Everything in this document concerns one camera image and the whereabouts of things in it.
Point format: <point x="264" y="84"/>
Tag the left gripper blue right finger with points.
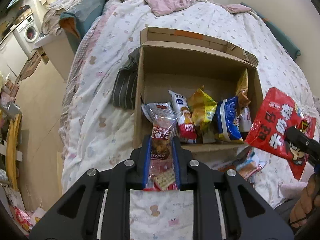
<point x="175" y="164"/>

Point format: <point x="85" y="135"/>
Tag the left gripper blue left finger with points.
<point x="147" y="157"/>

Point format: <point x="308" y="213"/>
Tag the large red snack bag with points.
<point x="277" y="113"/>

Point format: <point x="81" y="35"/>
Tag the clear small meat snack packet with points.
<point x="161" y="149"/>

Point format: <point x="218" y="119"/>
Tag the grey blue striped snack bag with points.
<point x="151" y="109"/>

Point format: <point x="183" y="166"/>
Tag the white rice cake packet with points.
<point x="185" y="122"/>

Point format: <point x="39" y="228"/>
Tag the yellow snack bag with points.
<point x="202" y="107"/>

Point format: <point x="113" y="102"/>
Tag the white red chip bag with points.
<point x="245" y="121"/>

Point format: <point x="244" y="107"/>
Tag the blue white snack bag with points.
<point x="226" y="122"/>

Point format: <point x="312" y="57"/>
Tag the colourful duck snack bag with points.
<point x="247" y="164"/>

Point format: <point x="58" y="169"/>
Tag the red snack pouch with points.
<point x="156" y="167"/>

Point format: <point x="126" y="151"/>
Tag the checkered wafer packet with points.
<point x="164" y="179"/>

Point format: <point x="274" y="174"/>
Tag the right hand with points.
<point x="307" y="202"/>

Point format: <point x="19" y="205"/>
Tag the white patterned duvet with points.
<point x="95" y="134"/>

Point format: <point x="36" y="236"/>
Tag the open brown cardboard box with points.
<point x="184" y="61"/>

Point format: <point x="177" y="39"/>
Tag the dark striped garment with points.
<point x="124" y="90"/>

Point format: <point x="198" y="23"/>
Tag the teal bed bolster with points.
<point x="273" y="34"/>

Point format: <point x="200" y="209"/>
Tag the yellow wooden chair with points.
<point x="11" y="149"/>

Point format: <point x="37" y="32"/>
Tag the pink blanket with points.
<point x="170" y="1"/>

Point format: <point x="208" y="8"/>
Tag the white kitchen cabinet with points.
<point x="12" y="54"/>

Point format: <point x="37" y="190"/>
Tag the white washing machine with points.
<point x="26" y="34"/>

